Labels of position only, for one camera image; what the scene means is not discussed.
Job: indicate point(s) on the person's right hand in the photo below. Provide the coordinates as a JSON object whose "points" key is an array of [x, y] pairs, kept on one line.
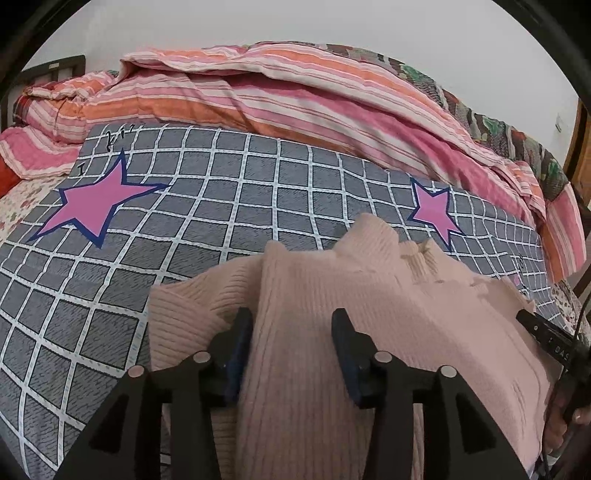
{"points": [[565, 424]]}

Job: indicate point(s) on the pink ribbed knit sweater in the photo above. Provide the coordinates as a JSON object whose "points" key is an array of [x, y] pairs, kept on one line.
{"points": [[300, 300]]}

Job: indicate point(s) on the pink orange striped quilt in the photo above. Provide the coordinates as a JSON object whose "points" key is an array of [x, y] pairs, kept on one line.
{"points": [[277, 92]]}

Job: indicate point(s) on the grey checked star blanket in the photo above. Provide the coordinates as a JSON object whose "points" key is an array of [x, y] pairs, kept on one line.
{"points": [[207, 198]]}

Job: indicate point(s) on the brown wooden door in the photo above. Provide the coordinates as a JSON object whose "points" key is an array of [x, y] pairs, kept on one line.
{"points": [[582, 147]]}

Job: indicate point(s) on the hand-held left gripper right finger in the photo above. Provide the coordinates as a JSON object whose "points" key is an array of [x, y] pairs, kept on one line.
{"points": [[346, 369]]}

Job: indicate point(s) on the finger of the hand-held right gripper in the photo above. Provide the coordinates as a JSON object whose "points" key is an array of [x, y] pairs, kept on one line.
{"points": [[533, 321]]}

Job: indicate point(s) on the red pillow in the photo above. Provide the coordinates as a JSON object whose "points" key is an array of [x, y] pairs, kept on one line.
{"points": [[5, 177]]}

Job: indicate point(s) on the dark wooden headboard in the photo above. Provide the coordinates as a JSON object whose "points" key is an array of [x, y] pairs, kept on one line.
{"points": [[60, 65]]}

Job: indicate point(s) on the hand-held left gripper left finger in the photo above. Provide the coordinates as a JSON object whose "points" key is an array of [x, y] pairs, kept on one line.
{"points": [[235, 360]]}

